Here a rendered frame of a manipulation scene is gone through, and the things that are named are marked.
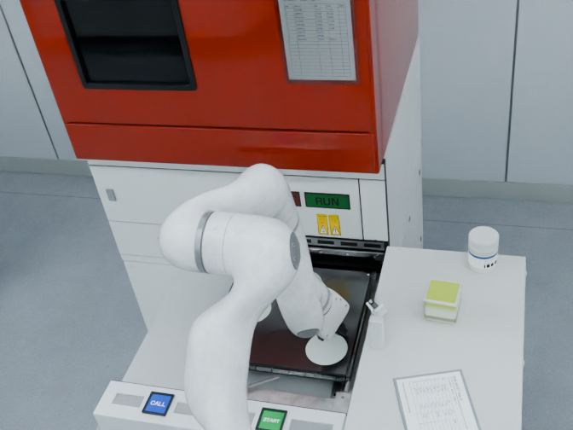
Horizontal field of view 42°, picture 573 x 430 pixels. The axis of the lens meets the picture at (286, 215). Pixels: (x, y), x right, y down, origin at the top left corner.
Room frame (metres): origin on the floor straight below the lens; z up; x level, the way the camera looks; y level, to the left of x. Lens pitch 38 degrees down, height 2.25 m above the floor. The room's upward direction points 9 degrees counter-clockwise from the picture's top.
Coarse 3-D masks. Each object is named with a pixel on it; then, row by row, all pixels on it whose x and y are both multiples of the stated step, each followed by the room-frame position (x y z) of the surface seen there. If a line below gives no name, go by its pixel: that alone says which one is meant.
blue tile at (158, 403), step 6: (156, 396) 1.08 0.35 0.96; (162, 396) 1.08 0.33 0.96; (168, 396) 1.08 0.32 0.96; (150, 402) 1.07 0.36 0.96; (156, 402) 1.07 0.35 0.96; (162, 402) 1.06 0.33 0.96; (168, 402) 1.06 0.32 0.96; (150, 408) 1.05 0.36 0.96; (156, 408) 1.05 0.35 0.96; (162, 408) 1.05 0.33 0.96
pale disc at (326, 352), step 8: (336, 336) 1.23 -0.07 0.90; (312, 344) 1.22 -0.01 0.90; (320, 344) 1.22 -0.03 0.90; (328, 344) 1.21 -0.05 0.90; (336, 344) 1.21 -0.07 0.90; (344, 344) 1.20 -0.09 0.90; (312, 352) 1.19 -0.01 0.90; (320, 352) 1.19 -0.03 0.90; (328, 352) 1.18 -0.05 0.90; (336, 352) 1.18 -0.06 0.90; (344, 352) 1.18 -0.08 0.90; (312, 360) 1.17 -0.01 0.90; (320, 360) 1.17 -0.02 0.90; (328, 360) 1.16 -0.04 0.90; (336, 360) 1.16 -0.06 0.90
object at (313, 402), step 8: (248, 392) 1.12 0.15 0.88; (256, 392) 1.12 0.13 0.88; (264, 392) 1.11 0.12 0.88; (272, 392) 1.11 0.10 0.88; (280, 392) 1.11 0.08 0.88; (288, 392) 1.10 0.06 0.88; (264, 400) 1.09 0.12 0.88; (272, 400) 1.09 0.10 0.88; (280, 400) 1.08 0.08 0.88; (288, 400) 1.08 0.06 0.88; (296, 400) 1.08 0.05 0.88; (304, 400) 1.07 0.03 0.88; (312, 400) 1.07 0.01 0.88; (320, 400) 1.07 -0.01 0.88; (328, 400) 1.06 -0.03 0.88; (312, 408) 1.05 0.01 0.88; (320, 408) 1.05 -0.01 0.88; (328, 408) 1.04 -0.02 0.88
